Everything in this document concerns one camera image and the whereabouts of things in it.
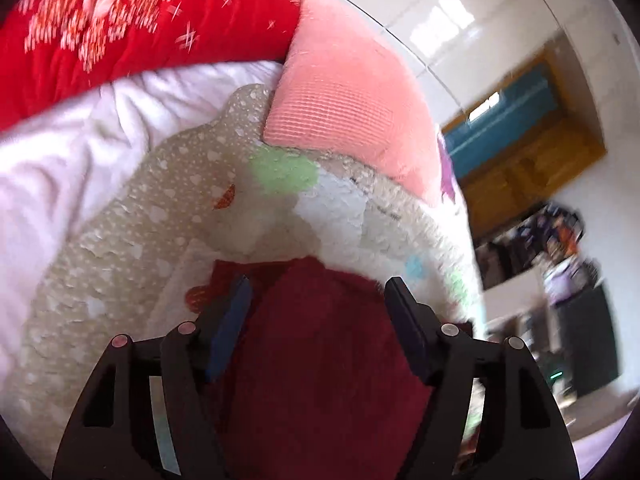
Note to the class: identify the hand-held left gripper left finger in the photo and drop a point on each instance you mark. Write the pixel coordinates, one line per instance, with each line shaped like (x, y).
(227, 330)

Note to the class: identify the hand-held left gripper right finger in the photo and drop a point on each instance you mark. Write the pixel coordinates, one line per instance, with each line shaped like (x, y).
(407, 330)

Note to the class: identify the maroon fleece garment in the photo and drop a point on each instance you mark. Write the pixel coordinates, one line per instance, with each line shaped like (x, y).
(320, 360)

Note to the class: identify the heart print patchwork quilt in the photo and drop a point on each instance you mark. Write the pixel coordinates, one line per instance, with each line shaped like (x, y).
(165, 220)

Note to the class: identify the cluttered shelf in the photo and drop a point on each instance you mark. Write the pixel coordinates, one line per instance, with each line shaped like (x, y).
(540, 245)

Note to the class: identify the black cabinet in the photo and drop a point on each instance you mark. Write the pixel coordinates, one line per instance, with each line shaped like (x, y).
(587, 340)

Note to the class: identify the wooden door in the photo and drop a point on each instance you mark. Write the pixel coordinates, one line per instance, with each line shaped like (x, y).
(520, 160)

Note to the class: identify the white fleece blanket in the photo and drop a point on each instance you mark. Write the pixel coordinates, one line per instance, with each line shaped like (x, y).
(60, 170)

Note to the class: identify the pink pillow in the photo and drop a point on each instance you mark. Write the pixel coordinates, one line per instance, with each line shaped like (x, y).
(350, 105)

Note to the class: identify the red floral quilt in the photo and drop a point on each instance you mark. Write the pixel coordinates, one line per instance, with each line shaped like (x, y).
(125, 30)

